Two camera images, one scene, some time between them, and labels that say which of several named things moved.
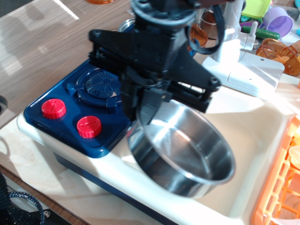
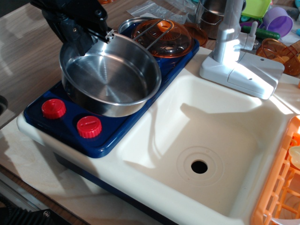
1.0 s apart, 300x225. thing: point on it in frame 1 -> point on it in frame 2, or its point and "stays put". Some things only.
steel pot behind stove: x=126 y=23 stays put
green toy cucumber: x=261 y=33 stays put
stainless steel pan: x=181 y=150 -> x=111 y=79
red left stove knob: x=53 y=108 stays put
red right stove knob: x=89 y=126 stays put
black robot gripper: x=154 y=55 -> x=90 y=13
